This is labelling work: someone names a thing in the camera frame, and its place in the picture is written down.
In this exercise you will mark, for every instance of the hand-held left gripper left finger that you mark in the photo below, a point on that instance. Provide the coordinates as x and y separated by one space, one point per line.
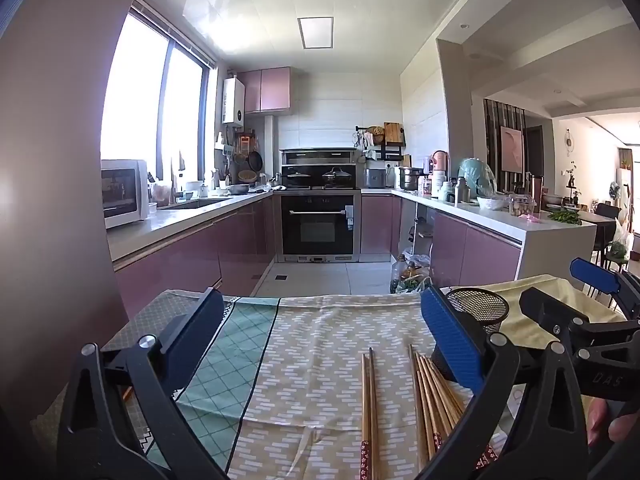
200 335

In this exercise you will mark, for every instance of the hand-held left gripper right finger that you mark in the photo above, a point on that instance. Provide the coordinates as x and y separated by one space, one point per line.
450 340

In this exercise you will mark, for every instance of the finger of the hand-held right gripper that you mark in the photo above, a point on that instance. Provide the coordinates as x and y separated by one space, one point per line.
597 276
545 310

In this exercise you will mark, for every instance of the black mesh utensil holder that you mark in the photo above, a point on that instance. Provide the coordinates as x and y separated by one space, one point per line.
475 305

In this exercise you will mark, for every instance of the bundle of bamboo chopsticks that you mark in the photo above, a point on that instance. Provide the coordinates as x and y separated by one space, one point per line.
430 390

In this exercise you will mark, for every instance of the wooden chopstick floral end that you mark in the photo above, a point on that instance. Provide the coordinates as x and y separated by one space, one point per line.
374 400
365 400

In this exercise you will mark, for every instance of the person's right hand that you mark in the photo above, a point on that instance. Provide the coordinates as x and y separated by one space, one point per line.
597 425

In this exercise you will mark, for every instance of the dark dining chair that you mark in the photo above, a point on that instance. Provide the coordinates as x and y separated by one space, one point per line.
605 212

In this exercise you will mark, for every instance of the loose green vegetables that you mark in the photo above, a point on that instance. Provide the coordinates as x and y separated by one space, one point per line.
565 217

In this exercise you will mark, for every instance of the pink kitchen base cabinets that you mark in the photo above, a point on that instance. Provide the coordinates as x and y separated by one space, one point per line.
200 255
480 255

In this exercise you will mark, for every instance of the cooking oil bottle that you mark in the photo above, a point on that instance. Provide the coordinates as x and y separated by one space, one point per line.
399 272

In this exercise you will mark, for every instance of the pink plastic bag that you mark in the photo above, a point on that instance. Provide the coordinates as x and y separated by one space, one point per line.
530 217

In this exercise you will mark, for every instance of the clear egg box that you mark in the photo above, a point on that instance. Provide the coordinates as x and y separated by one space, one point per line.
522 206

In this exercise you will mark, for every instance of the brown tumbler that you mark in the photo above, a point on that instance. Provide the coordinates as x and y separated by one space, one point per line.
536 187

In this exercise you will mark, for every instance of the patchwork printed tablecloth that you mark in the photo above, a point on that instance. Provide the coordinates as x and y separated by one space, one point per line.
310 360

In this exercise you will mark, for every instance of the white bowl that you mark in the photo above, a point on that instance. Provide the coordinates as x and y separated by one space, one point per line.
492 203

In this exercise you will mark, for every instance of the sink faucet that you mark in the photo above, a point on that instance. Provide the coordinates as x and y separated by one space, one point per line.
176 190

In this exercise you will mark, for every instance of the mint green appliance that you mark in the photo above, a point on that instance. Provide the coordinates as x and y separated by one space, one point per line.
475 175

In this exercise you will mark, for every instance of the white countertop oven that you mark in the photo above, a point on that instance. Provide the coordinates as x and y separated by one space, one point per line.
125 195

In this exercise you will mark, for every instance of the black integrated stove oven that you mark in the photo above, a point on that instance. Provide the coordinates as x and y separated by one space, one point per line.
320 230

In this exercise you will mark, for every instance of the stainless steel stockpot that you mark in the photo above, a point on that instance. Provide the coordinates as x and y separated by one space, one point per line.
411 180

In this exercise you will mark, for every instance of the round woven basket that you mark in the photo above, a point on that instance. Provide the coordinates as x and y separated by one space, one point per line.
247 176

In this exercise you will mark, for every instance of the silver rice cooker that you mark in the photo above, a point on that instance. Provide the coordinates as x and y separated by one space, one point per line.
374 178

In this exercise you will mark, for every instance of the pink electric kettle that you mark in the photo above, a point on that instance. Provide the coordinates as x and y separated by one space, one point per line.
439 160

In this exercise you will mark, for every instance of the hanging black frying pan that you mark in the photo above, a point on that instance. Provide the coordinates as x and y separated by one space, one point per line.
255 161

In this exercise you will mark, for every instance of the pot with glass lid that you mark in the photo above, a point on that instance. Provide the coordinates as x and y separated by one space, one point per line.
298 178
336 177

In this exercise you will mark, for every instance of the grey refrigerator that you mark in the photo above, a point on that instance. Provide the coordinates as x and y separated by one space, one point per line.
50 185

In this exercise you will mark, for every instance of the wooden cutting board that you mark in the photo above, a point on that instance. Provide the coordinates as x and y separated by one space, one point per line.
393 132

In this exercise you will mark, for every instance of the kitchen window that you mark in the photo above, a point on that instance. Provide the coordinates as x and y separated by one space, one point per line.
135 110

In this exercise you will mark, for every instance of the ceiling light panel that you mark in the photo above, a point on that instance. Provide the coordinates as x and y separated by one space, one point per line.
315 33

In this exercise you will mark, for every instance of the wall clock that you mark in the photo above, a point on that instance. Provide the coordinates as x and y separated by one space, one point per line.
568 139

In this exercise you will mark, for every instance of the pink framed wall picture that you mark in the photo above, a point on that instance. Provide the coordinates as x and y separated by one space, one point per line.
512 150

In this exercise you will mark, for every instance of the striped wall panel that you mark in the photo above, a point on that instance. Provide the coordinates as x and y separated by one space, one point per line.
492 130

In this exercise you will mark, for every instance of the black wall rack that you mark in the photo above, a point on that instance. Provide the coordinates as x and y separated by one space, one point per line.
392 150

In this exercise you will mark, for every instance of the white wall water heater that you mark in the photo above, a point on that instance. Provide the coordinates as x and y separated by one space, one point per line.
233 102

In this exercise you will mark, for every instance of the pink wall cabinet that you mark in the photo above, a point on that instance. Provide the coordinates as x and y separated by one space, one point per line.
265 90

